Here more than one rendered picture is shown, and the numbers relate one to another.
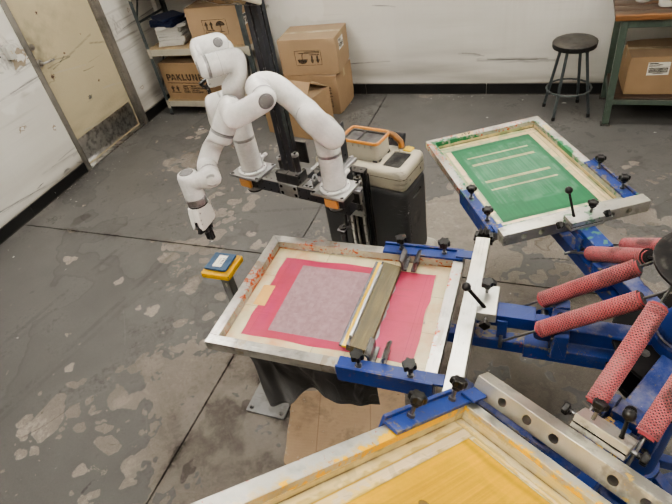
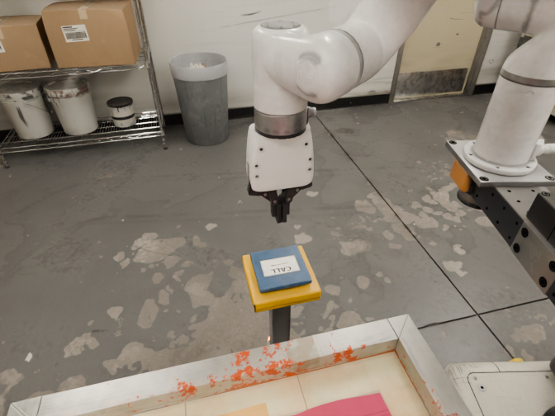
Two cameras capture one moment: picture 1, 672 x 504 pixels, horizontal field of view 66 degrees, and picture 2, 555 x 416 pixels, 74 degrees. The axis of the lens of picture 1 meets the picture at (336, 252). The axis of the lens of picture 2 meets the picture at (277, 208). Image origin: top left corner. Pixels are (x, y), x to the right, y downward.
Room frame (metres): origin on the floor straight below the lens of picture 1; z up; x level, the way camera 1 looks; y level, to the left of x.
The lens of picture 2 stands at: (1.35, 0.10, 1.49)
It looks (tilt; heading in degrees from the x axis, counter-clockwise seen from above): 37 degrees down; 50
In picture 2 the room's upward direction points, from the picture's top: straight up
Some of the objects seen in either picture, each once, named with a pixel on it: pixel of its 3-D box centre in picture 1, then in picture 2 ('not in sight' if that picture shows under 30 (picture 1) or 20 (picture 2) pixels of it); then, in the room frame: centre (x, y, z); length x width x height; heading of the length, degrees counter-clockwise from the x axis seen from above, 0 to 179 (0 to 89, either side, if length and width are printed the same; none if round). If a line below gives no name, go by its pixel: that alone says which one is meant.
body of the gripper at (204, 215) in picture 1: (201, 212); (280, 153); (1.67, 0.47, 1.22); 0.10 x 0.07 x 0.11; 154
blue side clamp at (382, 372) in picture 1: (384, 375); not in sight; (0.96, -0.07, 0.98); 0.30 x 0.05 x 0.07; 64
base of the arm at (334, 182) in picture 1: (334, 168); not in sight; (1.81, -0.06, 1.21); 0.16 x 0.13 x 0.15; 141
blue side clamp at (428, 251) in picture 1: (423, 256); not in sight; (1.46, -0.32, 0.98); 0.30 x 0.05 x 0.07; 64
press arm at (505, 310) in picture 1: (505, 315); not in sight; (1.07, -0.49, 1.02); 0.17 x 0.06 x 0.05; 64
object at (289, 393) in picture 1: (316, 384); not in sight; (1.15, 0.16, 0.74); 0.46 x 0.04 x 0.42; 64
